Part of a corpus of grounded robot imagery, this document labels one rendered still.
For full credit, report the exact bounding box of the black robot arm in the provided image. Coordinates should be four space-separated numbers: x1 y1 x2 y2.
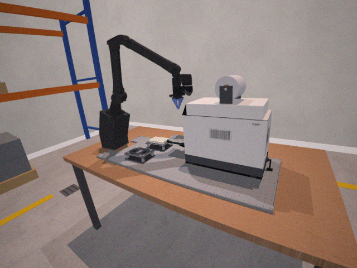
105 35 193 116

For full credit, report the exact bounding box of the white cylinder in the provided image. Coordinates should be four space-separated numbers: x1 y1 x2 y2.
215 75 246 99

